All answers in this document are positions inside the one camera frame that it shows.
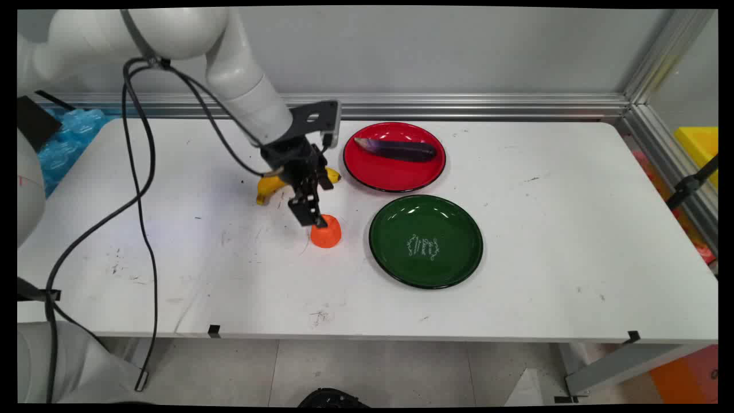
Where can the black clamp stand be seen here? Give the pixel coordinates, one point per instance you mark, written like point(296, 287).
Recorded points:
point(691, 183)

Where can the yellow banana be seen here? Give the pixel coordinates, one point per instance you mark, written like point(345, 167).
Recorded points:
point(268, 187)

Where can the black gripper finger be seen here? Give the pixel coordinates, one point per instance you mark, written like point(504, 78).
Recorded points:
point(325, 178)
point(307, 209)

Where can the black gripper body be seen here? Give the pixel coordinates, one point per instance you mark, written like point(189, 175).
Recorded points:
point(289, 158)

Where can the horizontal aluminium frame rail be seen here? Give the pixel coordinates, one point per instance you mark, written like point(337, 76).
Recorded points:
point(459, 106)

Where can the black tape marker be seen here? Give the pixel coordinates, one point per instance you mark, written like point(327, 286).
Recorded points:
point(214, 331)
point(633, 336)

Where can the green enamel plate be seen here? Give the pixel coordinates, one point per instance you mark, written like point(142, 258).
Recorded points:
point(425, 241)

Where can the black round object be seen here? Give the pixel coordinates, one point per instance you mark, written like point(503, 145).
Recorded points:
point(331, 398)

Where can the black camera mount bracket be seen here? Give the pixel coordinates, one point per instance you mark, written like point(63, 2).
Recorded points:
point(314, 117)

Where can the yellow plastic box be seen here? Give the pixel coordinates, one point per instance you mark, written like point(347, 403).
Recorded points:
point(701, 150)

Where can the blue bubble wrap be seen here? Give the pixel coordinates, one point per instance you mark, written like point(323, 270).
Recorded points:
point(66, 143)

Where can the red enamel plate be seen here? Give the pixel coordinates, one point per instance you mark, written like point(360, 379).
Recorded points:
point(395, 166)

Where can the orange box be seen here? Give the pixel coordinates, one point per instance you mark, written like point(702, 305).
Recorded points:
point(685, 376)

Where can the angled aluminium frame rail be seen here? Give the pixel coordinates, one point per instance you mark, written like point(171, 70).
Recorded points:
point(668, 115)

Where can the purple eggplant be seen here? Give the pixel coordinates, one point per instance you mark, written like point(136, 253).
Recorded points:
point(401, 151)

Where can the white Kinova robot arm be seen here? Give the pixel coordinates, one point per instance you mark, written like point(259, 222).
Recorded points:
point(229, 51)

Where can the orange carrot stub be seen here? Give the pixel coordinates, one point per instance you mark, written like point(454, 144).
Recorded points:
point(327, 234)

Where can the grey table support beam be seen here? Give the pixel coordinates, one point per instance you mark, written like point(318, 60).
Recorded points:
point(622, 367)

